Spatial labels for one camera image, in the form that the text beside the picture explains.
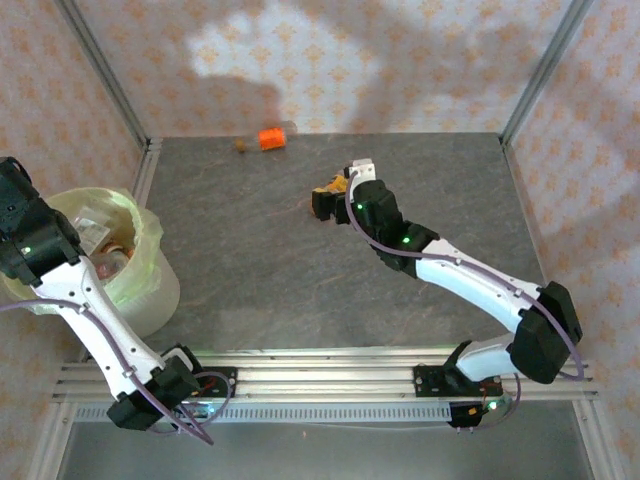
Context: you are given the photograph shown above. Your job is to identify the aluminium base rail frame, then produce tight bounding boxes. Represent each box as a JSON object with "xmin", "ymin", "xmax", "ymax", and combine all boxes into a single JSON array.
[{"xmin": 52, "ymin": 347, "xmax": 599, "ymax": 401}]

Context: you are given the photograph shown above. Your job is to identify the aluminium frame post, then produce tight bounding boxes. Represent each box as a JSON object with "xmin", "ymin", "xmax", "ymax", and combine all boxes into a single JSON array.
[
  {"xmin": 54, "ymin": 0, "xmax": 152, "ymax": 151},
  {"xmin": 499, "ymin": 0, "xmax": 594, "ymax": 146}
]

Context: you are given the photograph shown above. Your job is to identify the clear bottle with orange label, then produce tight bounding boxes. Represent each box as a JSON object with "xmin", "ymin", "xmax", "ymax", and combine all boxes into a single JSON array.
[{"xmin": 234, "ymin": 121, "xmax": 299, "ymax": 153}]

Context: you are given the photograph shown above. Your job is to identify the black controller box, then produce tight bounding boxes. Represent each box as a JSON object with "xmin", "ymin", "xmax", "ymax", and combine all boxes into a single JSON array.
[{"xmin": 447, "ymin": 399, "xmax": 494, "ymax": 434}]

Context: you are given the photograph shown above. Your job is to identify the black mounting plate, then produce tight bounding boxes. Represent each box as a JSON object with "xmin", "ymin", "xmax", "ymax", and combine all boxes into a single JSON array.
[
  {"xmin": 413, "ymin": 364, "xmax": 451, "ymax": 399},
  {"xmin": 199, "ymin": 367, "xmax": 239, "ymax": 400}
]

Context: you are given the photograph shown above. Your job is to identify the white slotted cable duct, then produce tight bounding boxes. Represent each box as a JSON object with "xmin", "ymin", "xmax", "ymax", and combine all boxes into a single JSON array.
[{"xmin": 74, "ymin": 403, "xmax": 454, "ymax": 424}]

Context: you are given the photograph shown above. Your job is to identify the white bin with yellow bag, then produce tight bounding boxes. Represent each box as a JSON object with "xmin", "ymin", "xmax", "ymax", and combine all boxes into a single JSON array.
[{"xmin": 2, "ymin": 187, "xmax": 164, "ymax": 316}]

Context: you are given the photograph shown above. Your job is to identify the orange juice bottle yellow label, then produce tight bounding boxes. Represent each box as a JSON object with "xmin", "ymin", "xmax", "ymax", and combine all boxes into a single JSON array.
[{"xmin": 313, "ymin": 172, "xmax": 351, "ymax": 201}]

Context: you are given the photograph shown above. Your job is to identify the circuit board with green light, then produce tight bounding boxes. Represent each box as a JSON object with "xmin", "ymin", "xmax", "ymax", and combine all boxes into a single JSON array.
[{"xmin": 179, "ymin": 402, "xmax": 216, "ymax": 419}]

